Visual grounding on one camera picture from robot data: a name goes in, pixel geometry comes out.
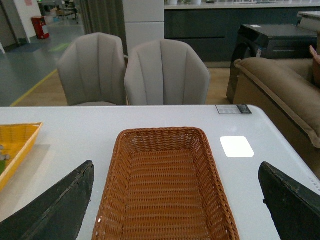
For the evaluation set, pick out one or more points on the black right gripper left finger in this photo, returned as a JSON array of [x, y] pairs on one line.
[[58, 213]]

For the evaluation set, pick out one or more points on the grey upholstered chair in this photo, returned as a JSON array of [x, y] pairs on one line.
[[166, 72], [92, 71]]

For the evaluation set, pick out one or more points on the yellow woven basket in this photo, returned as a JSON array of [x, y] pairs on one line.
[[18, 140]]

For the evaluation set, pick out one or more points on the left grey upholstered chair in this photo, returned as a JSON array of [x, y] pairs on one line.
[[92, 71]]

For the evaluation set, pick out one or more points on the dark kitchen counter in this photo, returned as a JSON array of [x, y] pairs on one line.
[[211, 29]]

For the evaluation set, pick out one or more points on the black cabinet appliance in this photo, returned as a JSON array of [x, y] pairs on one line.
[[269, 41]]

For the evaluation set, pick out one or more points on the brown wicker basket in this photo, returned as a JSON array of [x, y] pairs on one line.
[[163, 184]]

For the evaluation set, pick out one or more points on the label sticker on table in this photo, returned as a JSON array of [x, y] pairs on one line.
[[233, 109]]

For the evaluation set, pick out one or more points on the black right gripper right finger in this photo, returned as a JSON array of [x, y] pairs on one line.
[[294, 208]]

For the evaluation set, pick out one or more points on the white pillar cabinet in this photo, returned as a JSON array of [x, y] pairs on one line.
[[144, 21]]

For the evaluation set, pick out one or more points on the red floor box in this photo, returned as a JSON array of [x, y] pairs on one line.
[[40, 27]]

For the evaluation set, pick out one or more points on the right grey upholstered chair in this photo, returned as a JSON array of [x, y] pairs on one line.
[[166, 72]]

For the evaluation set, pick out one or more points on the grey toy animal figure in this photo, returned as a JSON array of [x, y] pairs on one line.
[[4, 157]]

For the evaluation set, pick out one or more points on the brown sofa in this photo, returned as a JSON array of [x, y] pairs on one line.
[[285, 90]]

